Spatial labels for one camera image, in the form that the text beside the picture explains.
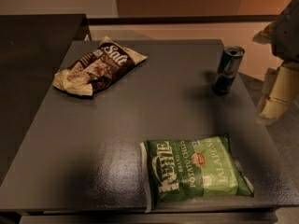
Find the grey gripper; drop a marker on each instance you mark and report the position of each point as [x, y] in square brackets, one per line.
[287, 36]

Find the redbull can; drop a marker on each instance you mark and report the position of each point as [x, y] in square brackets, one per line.
[228, 67]

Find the green jalapeno chip bag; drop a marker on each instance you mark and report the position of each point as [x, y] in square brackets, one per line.
[180, 170]

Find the brown salt chip bag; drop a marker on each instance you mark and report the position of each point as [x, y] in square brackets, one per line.
[98, 70]

